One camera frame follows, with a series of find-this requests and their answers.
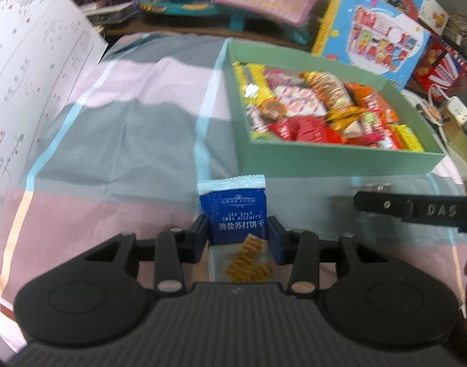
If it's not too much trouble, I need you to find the purple snack packet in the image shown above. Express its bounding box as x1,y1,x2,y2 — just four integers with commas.
247,105,268,138

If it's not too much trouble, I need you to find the red cookie tin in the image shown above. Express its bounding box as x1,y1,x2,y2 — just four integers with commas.
411,38,467,92

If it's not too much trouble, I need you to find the blue cracker packet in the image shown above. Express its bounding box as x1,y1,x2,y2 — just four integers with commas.
197,175,274,284

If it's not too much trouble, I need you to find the yellow printed snack packet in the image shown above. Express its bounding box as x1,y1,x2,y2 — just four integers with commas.
394,124,424,151

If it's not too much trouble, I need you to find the pink jelly pouch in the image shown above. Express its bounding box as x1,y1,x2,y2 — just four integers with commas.
264,69,301,87

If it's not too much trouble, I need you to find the red white cartoon packet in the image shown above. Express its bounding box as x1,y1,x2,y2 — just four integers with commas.
268,119,297,138

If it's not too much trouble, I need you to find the white cable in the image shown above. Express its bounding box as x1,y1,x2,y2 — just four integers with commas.
417,84,454,123

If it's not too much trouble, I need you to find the white printed paper sheet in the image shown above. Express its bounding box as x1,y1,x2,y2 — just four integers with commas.
0,0,109,337

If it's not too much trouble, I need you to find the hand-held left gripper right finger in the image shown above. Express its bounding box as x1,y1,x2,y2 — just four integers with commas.
268,216,386,298

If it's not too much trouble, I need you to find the small orange snack bag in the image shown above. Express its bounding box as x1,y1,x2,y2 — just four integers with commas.
423,107,446,123

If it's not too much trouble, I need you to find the striped noodle snack packet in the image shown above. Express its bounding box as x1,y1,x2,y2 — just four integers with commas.
299,71,353,109

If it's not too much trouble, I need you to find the green cardboard box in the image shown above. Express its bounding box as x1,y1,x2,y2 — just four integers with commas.
222,38,447,178

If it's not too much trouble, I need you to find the yellow glossy snack packet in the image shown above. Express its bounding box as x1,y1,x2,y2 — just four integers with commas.
233,62,274,108

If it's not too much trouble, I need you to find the white power strip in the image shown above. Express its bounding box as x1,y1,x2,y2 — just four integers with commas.
446,97,467,138

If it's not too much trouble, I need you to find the white floral snack packet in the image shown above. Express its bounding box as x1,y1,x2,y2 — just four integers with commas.
274,84,328,117

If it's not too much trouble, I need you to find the blue toy box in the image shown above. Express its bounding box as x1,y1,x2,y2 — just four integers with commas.
310,0,432,91

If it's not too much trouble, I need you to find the orange snack packet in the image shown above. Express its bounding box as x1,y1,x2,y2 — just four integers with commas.
346,82,391,111

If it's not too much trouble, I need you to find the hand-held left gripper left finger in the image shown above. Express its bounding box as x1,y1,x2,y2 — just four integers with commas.
84,214,211,298

